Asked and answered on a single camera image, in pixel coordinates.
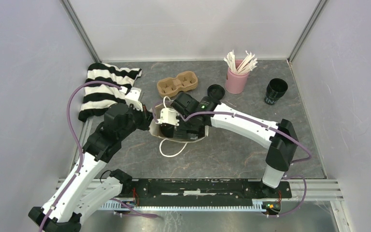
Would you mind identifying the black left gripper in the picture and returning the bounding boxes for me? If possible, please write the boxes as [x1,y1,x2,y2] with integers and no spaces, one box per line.
[118,101,156,140]

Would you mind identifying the brown paper bag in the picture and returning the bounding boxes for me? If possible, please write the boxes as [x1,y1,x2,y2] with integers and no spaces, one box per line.
[149,96,209,158]

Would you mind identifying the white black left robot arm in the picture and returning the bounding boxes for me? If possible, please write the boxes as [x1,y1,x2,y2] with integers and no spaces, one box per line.
[28,103,153,232]

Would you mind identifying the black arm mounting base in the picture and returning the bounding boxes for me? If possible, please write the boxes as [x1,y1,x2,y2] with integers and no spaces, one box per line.
[117,178,292,207]

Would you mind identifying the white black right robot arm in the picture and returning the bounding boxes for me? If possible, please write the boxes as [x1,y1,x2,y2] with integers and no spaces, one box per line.
[154,92,299,197]

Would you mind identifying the black plastic cup lid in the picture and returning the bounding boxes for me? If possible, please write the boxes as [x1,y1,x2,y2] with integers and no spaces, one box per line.
[207,84,225,100]

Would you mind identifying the black white striped cloth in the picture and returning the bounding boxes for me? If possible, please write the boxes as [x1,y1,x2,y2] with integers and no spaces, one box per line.
[78,63,142,122]

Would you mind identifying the pink stirrer holder cup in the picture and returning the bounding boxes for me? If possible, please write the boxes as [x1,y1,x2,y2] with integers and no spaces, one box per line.
[225,67,250,94]

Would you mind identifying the white wrapped stirrer sticks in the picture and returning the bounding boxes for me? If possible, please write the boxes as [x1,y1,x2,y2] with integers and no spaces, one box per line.
[223,50,258,75]

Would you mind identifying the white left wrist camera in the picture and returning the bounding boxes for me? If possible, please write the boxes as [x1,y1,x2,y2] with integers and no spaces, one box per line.
[119,87,144,112]

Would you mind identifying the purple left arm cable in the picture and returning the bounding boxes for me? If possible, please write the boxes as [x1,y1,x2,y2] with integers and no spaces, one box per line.
[38,80,159,232]

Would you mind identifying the slotted aluminium cable rail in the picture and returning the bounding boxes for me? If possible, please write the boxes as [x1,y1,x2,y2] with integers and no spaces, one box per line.
[99,200,266,213]

